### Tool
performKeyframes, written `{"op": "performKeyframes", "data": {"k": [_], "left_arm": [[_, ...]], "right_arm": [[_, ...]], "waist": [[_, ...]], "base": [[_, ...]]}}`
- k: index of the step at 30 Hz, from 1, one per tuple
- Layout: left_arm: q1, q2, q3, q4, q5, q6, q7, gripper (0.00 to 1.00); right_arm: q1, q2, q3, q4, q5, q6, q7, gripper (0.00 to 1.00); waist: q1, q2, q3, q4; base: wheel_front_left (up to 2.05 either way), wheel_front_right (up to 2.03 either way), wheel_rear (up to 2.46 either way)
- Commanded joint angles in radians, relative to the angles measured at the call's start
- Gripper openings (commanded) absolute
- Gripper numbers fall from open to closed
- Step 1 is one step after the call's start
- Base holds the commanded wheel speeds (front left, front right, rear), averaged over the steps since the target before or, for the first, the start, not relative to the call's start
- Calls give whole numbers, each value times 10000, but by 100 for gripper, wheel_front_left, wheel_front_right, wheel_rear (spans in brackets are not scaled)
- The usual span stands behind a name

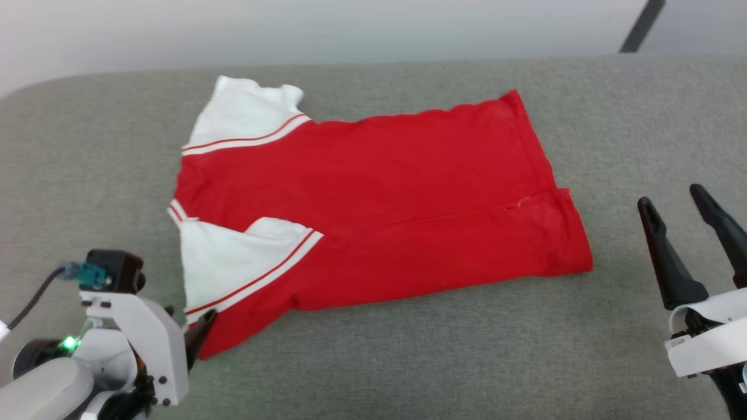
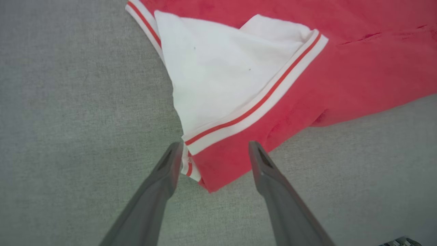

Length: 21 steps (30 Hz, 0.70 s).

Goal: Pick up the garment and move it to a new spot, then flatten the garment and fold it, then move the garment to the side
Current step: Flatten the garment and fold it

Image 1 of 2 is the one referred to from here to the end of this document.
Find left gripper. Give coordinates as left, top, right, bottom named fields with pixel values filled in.
left=12, top=289, right=218, bottom=420

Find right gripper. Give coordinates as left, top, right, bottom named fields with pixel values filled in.
left=637, top=184, right=747, bottom=420

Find red and white jersey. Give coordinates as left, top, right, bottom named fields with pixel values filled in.
left=166, top=75, right=595, bottom=359

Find dark grey pole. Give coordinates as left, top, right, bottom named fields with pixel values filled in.
left=620, top=0, right=666, bottom=53

